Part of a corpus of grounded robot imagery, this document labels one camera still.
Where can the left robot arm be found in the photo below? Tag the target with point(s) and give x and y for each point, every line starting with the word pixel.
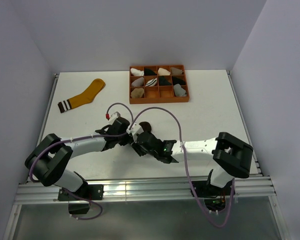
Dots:
pixel 48 161

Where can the grey rolled sock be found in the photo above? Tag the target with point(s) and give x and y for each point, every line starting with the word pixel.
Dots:
pixel 138 82

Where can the mustard yellow sock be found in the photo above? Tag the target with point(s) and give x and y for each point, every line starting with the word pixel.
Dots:
pixel 86 97

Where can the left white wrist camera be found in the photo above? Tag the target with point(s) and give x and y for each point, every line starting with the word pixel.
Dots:
pixel 112 117

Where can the black rolled sock top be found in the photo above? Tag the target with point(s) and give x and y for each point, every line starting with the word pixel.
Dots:
pixel 149 72

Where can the aluminium frame rail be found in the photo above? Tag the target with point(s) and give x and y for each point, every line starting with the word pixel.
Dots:
pixel 137 190

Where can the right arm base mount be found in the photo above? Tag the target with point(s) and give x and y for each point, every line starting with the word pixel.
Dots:
pixel 214 197

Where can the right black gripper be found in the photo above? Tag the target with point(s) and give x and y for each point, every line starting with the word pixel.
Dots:
pixel 136 146

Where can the grey sock black stripes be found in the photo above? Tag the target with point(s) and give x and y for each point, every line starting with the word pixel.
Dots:
pixel 179 91

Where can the dark green rolled sock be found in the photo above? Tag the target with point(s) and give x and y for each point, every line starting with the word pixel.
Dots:
pixel 163 81

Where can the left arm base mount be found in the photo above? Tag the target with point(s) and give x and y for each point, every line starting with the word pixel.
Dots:
pixel 83 200

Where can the white black striped rolled sock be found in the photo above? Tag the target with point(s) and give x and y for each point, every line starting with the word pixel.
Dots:
pixel 151 82

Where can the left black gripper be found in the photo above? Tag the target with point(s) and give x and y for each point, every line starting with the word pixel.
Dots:
pixel 126 141

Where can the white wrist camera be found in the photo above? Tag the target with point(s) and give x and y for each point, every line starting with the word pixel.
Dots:
pixel 112 117
pixel 134 129

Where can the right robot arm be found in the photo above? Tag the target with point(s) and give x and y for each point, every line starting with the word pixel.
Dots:
pixel 232 156

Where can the cream rolled sock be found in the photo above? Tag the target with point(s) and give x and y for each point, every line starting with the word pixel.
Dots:
pixel 163 72

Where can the dark brown sock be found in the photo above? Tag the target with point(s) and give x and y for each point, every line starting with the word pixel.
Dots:
pixel 146 126

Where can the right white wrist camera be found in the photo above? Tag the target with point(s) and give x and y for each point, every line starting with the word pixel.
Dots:
pixel 134 129

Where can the beige rolled sock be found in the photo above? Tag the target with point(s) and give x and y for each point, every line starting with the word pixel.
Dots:
pixel 137 93

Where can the taupe rolled sock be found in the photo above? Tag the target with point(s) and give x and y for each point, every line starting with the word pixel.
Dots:
pixel 176 71

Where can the black rolled sock right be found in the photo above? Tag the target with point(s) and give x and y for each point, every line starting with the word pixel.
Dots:
pixel 178 81

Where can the orange compartment tray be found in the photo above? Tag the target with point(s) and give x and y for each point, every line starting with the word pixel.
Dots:
pixel 158 94

